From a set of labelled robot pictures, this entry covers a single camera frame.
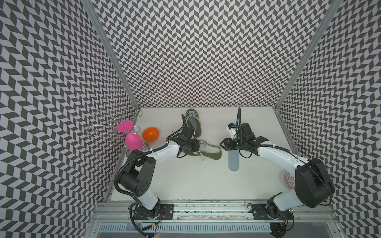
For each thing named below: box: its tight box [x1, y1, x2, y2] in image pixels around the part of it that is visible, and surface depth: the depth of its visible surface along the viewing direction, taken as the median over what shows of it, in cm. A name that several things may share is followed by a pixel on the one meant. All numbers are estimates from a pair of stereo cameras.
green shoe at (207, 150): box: [183, 140, 222, 160], surface depth 96 cm
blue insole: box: [228, 149, 240, 172], surface depth 90 cm
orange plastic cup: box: [141, 126, 160, 142], surface depth 100 cm
